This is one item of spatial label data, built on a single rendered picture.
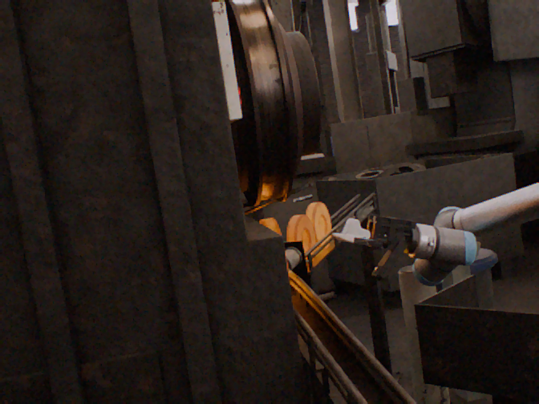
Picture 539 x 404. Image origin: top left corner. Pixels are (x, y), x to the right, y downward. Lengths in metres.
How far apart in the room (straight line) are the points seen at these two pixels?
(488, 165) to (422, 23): 1.57
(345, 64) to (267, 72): 9.23
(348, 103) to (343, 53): 0.78
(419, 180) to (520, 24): 1.67
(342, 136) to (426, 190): 2.39
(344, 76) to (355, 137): 4.59
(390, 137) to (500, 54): 1.26
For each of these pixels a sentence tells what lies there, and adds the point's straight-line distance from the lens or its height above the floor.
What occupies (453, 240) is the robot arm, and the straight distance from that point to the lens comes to 1.76.
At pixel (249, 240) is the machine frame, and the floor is 0.87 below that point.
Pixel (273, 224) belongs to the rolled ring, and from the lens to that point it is 1.48.
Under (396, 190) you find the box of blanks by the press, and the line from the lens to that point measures 3.70.
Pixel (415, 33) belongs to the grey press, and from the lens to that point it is 5.34.
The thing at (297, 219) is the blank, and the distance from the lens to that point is 2.00.
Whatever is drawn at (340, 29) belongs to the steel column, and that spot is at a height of 2.58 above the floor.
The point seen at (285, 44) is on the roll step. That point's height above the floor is 1.21.
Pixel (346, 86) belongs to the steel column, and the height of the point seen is 1.69.
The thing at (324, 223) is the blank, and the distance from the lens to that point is 2.21.
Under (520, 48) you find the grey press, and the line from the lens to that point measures 4.99.
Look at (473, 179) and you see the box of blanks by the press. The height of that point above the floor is 0.63.
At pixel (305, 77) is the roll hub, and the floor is 1.14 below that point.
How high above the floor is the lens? 1.02
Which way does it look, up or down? 6 degrees down
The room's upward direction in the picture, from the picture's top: 9 degrees counter-clockwise
